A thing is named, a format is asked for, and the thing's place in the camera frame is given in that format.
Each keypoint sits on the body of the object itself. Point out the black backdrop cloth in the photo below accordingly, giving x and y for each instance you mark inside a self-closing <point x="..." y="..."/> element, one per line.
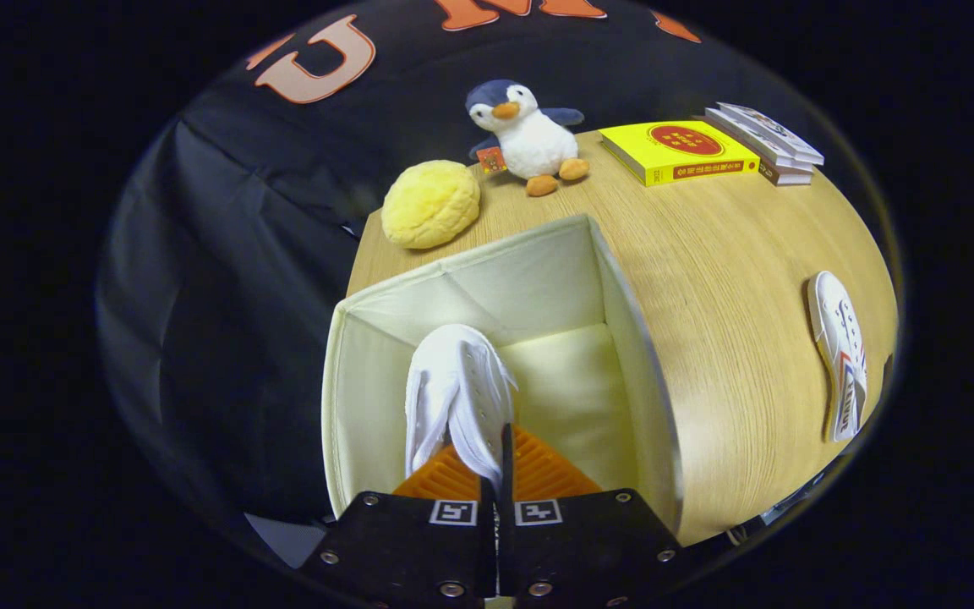
<point x="225" y="279"/>

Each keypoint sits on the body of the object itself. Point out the penguin plush toy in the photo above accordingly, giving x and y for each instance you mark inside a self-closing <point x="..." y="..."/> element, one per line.
<point x="529" y="139"/>

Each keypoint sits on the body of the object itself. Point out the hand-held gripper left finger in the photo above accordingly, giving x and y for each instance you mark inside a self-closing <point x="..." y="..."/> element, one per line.
<point x="419" y="541"/>

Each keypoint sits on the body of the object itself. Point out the yellow book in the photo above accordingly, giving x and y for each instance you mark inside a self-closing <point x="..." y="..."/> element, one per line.
<point x="673" y="148"/>

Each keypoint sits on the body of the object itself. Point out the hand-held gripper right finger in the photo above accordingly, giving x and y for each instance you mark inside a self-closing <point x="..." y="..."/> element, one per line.
<point x="571" y="541"/>

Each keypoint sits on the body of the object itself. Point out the beige fabric storage box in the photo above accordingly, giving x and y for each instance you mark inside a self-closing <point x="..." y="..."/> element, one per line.
<point x="555" y="397"/>

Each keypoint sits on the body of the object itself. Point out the yellow round bun plush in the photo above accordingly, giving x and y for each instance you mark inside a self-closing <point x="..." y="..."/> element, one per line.
<point x="429" y="205"/>

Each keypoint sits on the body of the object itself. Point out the white floral book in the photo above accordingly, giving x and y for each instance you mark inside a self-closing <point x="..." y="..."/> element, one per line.
<point x="770" y="152"/>
<point x="770" y="127"/>

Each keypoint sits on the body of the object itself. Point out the white canvas shoe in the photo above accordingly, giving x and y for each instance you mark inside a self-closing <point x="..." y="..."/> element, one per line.
<point x="453" y="381"/>
<point x="838" y="355"/>

